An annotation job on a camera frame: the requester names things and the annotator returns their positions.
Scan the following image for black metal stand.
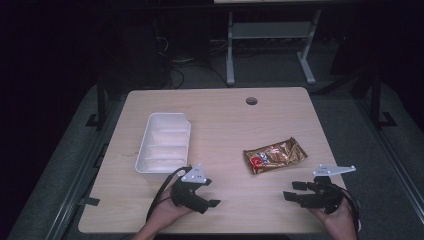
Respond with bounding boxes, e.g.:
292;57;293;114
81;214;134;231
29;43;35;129
85;79;108;130
353;68;398;129

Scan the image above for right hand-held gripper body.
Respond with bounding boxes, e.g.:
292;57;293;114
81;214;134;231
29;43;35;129
299;163;357;215

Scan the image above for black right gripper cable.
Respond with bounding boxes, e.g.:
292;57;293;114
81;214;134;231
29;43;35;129
338;183;363;234

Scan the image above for person's left hand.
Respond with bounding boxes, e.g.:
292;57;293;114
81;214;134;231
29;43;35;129
146;194;201;232

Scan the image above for person's right hand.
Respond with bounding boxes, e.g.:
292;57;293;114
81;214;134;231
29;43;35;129
308;197;360;240

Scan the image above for black table clamp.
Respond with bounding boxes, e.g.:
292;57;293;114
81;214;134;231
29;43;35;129
79;196;101;207

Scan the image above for black floor cables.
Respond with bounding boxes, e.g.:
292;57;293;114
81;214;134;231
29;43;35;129
154;34;231;90

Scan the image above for golden snack packet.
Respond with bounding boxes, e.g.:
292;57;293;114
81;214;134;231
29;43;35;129
243;136;309;176

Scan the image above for white metal table frame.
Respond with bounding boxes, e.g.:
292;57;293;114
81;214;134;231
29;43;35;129
225;9;323;87

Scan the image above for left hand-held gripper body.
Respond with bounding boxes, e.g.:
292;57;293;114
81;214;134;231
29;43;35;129
170;163;213;215

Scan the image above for white plastic bin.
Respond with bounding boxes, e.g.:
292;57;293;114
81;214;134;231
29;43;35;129
134;112;192;175

